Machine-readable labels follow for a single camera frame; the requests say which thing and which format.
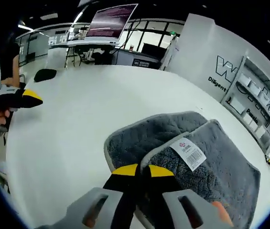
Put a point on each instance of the grey towel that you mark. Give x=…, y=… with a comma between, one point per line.
x=220, y=167

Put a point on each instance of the person's left hand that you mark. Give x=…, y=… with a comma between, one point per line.
x=1, y=118

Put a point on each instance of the person's right hand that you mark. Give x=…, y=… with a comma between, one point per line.
x=223, y=212

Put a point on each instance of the black chair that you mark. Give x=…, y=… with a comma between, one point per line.
x=45, y=75

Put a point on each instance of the white standing desk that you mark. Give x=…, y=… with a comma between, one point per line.
x=87, y=44

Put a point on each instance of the large computer monitor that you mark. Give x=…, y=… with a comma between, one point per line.
x=111, y=20

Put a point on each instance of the black sign box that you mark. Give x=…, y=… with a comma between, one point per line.
x=146, y=63

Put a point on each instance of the small black monitor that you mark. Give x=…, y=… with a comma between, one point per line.
x=154, y=50

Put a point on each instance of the row of white storage bins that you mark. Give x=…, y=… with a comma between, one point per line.
x=249, y=84

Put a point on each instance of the grey metal shelf rack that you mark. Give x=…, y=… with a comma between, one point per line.
x=243, y=64

